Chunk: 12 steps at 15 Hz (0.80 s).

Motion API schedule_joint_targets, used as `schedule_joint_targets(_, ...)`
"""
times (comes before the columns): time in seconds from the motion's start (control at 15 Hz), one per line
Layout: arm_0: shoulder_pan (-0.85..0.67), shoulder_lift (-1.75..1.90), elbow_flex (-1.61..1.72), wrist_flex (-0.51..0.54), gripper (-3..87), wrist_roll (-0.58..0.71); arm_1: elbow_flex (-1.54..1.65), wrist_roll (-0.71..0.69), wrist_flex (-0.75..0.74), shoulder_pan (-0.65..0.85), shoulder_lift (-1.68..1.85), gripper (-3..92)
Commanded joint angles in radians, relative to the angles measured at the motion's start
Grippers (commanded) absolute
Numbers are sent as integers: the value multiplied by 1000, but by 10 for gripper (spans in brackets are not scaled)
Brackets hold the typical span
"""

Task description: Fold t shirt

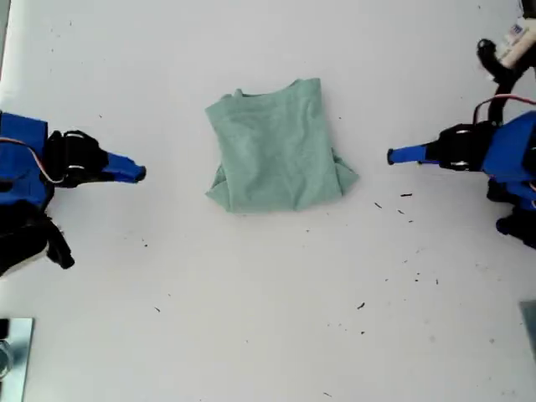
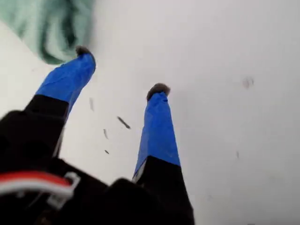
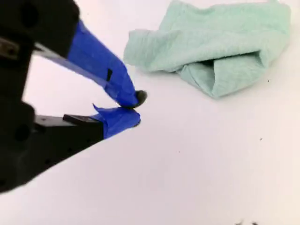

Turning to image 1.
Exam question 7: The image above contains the black camera stalk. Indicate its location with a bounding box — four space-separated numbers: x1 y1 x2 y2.
476 38 536 125
44 217 77 271

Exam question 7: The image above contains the white camera box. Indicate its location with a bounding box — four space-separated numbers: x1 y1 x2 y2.
496 19 536 69

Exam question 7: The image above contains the black camera box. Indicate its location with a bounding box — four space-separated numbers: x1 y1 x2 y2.
0 232 51 281

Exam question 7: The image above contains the red white arm wire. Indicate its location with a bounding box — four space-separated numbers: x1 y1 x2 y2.
0 137 66 185

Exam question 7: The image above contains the green t-shirt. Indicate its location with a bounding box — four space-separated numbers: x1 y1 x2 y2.
204 77 360 215

